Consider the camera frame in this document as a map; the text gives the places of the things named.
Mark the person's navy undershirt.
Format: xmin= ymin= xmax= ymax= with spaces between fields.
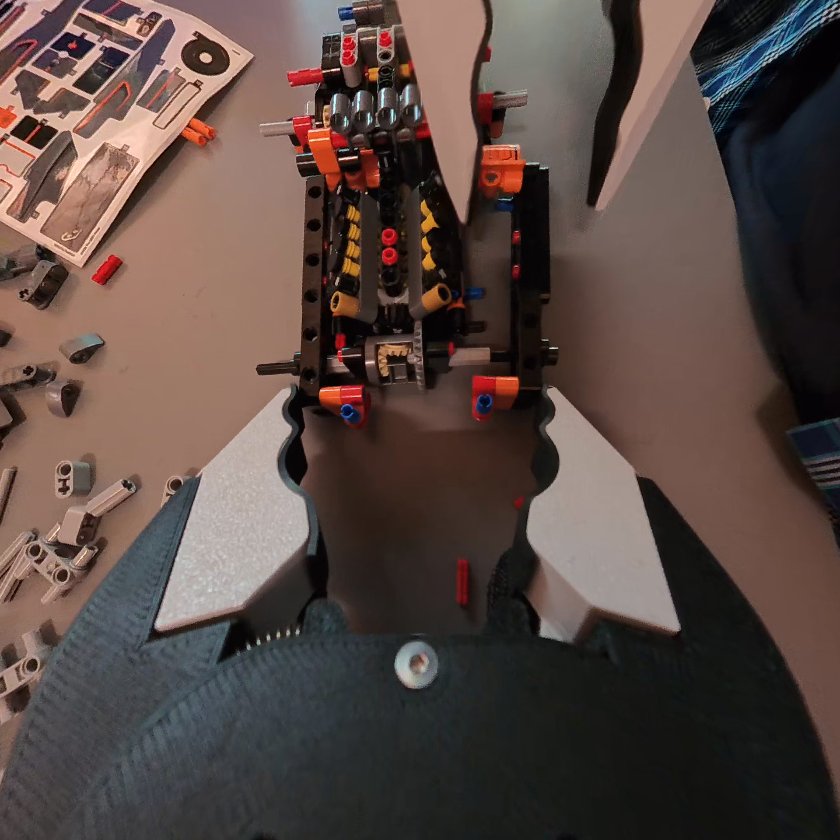
xmin=718 ymin=79 xmax=840 ymax=434

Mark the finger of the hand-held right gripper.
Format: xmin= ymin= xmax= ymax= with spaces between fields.
xmin=397 ymin=0 xmax=494 ymax=228
xmin=587 ymin=0 xmax=716 ymax=212

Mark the lego sticker sheet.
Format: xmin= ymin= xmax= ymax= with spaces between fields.
xmin=0 ymin=0 xmax=256 ymax=266

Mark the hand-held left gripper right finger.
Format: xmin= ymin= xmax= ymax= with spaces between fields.
xmin=517 ymin=386 xmax=681 ymax=645

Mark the black lego side beam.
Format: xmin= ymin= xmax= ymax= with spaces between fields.
xmin=472 ymin=146 xmax=562 ymax=421

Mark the pile of light grey lego connectors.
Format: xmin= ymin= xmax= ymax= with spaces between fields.
xmin=0 ymin=459 xmax=198 ymax=723

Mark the lego car chassis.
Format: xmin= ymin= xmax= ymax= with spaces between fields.
xmin=257 ymin=0 xmax=529 ymax=429

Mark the pile of dark grey lego pieces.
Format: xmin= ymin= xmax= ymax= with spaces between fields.
xmin=0 ymin=243 xmax=106 ymax=450

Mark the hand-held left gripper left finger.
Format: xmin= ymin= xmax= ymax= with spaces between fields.
xmin=154 ymin=386 xmax=324 ymax=632

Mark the person in plaid shirt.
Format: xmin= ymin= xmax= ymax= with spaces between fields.
xmin=692 ymin=0 xmax=840 ymax=546

